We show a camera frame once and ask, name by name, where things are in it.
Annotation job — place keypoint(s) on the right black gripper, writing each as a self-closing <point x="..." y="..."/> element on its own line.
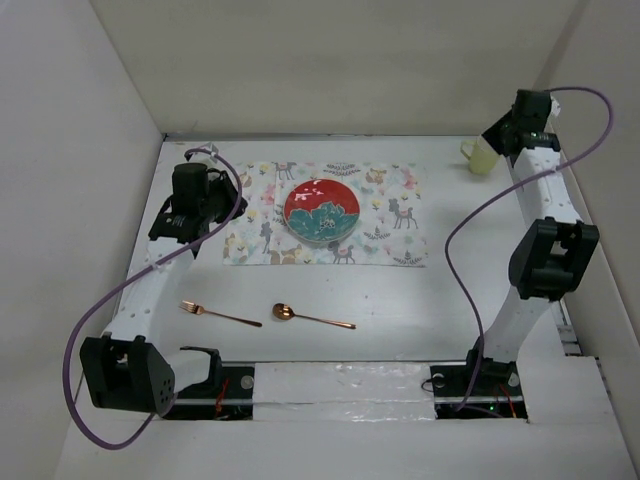
<point x="490" y="134"/>

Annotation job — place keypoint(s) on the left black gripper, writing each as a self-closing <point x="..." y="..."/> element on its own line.
<point x="219" y="180"/>

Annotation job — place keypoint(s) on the pale yellow mug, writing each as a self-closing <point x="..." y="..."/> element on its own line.
<point x="481" y="156"/>

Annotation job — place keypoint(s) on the red and teal plate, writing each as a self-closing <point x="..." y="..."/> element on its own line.
<point x="321" y="211"/>

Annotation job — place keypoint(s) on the animal print cloth placemat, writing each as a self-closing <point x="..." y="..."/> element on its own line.
<point x="389" y="232"/>

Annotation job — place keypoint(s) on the copper spoon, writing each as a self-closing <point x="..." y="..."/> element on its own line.
<point x="285" y="312"/>

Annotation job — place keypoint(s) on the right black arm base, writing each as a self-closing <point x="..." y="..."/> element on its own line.
<point x="476" y="388"/>

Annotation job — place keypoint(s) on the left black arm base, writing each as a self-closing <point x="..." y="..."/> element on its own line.
<point x="226" y="395"/>

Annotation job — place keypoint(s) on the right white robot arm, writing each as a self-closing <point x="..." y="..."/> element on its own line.
<point x="552" y="257"/>

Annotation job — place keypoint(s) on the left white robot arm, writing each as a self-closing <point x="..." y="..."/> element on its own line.
<point x="124" y="367"/>

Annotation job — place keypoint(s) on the copper fork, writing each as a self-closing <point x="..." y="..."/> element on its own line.
<point x="197" y="309"/>

